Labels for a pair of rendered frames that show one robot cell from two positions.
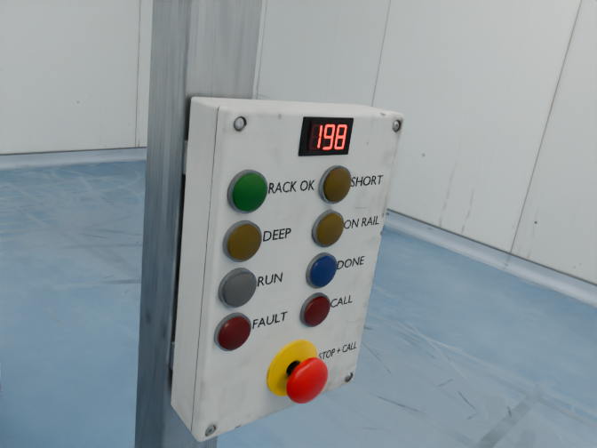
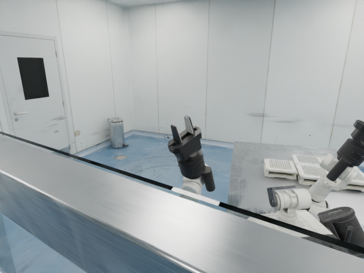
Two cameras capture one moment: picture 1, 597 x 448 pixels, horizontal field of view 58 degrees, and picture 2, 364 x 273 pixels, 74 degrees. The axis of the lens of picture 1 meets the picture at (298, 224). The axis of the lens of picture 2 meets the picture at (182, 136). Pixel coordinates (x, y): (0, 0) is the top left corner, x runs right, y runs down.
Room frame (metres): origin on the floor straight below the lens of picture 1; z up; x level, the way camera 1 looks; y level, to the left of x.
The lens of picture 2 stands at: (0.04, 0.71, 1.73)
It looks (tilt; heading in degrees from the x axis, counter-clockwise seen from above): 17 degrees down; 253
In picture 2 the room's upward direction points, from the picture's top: straight up
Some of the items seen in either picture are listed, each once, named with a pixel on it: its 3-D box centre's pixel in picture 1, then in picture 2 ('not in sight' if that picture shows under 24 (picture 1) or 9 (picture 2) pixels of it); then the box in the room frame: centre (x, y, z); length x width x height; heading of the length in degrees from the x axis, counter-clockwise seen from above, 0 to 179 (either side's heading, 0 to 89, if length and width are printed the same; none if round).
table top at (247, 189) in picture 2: not in sight; (294, 173); (-1.46, -0.84, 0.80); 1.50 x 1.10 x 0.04; 60
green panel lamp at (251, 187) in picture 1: (249, 192); not in sight; (0.35, 0.04, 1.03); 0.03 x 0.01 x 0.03; 131
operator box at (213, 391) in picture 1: (282, 261); not in sight; (0.41, 0.01, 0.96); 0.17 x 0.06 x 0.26; 131
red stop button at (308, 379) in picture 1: (297, 372); not in sight; (0.39, -0.02, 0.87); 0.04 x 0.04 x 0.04; 41
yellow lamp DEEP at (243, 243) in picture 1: (243, 242); not in sight; (0.35, 0.04, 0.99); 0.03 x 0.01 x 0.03; 131
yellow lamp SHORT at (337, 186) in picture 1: (337, 185); not in sight; (0.40, -0.03, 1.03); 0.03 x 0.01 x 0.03; 131
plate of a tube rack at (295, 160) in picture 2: not in sight; (307, 161); (-1.62, -0.89, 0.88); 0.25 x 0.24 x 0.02; 148
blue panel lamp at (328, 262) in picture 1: (322, 271); not in sight; (0.40, -0.03, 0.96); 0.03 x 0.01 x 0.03; 131
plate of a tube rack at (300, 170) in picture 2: not in sight; (313, 172); (-1.49, -0.68, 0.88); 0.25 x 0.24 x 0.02; 148
